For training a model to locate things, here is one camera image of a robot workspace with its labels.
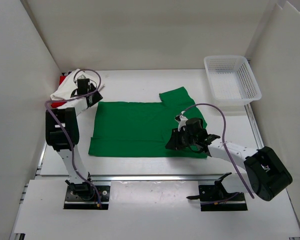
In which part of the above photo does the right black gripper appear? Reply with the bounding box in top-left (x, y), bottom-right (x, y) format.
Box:
top-left (165, 128), bottom-right (198, 151)

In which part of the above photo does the white t-shirt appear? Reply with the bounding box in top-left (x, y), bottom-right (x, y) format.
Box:
top-left (50, 69), bottom-right (99, 101)

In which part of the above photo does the red t-shirt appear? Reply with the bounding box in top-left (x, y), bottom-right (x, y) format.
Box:
top-left (50, 75), bottom-right (68, 109)

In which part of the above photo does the green garment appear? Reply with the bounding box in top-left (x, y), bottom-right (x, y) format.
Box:
top-left (88, 87), bottom-right (207, 159)

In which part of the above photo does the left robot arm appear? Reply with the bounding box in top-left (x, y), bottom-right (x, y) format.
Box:
top-left (44, 78), bottom-right (103, 200)

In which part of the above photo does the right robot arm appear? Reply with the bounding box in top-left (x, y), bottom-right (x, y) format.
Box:
top-left (165, 115), bottom-right (293, 202)

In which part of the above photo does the white plastic basket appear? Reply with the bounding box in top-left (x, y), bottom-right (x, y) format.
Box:
top-left (204, 55), bottom-right (262, 109)

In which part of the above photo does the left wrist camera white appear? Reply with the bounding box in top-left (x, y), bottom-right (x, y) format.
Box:
top-left (77, 74), bottom-right (88, 80)

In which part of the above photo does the aluminium rail front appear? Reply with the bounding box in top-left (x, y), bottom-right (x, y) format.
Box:
top-left (91, 174), bottom-right (223, 182)

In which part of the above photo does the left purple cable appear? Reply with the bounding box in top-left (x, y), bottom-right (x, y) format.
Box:
top-left (44, 69), bottom-right (103, 208)

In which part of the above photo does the purple cable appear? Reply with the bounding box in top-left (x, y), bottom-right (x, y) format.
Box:
top-left (44, 69), bottom-right (103, 208)
top-left (174, 103), bottom-right (255, 200)

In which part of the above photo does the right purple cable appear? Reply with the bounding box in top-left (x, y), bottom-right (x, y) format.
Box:
top-left (174, 103), bottom-right (255, 200)

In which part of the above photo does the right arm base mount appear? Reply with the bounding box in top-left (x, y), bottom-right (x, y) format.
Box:
top-left (186, 172), bottom-right (248, 212)

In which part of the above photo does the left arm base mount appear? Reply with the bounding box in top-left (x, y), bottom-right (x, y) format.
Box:
top-left (63, 180), bottom-right (111, 210)

